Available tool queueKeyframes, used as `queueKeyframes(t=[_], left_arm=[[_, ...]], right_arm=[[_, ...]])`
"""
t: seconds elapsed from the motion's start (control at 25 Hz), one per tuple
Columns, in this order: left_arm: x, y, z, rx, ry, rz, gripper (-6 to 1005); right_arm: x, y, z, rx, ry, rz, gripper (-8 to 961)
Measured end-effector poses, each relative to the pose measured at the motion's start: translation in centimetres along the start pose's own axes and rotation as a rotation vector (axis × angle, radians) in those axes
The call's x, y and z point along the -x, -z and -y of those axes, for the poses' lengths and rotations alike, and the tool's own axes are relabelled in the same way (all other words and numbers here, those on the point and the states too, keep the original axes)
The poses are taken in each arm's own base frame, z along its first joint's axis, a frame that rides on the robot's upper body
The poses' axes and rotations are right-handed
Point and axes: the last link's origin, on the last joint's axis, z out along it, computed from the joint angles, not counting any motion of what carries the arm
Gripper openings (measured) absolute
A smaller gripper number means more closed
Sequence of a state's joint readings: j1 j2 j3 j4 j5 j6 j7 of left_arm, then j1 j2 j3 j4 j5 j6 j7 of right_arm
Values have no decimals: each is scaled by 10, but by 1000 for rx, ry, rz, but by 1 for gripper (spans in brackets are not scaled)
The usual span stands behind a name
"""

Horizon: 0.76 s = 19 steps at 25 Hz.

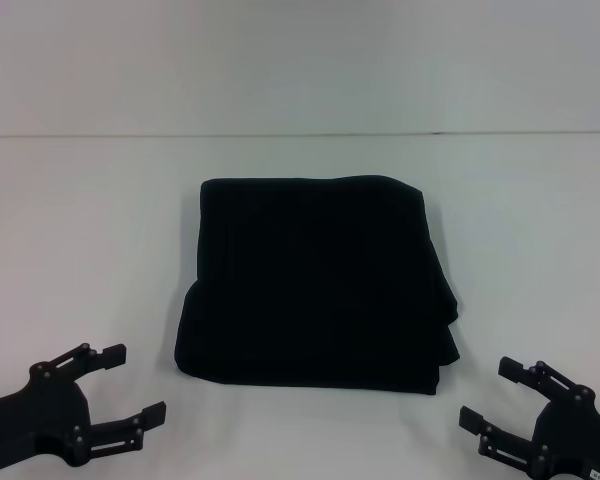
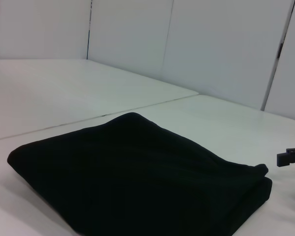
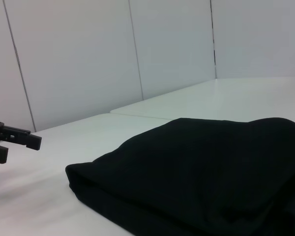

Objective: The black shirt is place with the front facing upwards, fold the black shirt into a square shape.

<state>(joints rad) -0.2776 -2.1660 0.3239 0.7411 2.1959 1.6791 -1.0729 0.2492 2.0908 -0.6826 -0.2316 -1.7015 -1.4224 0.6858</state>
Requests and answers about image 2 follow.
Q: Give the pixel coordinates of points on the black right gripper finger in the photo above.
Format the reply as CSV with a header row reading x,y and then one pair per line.
x,y
290,157

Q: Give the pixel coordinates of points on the black shirt with FREE print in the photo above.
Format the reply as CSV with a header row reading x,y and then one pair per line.
x,y
137,184

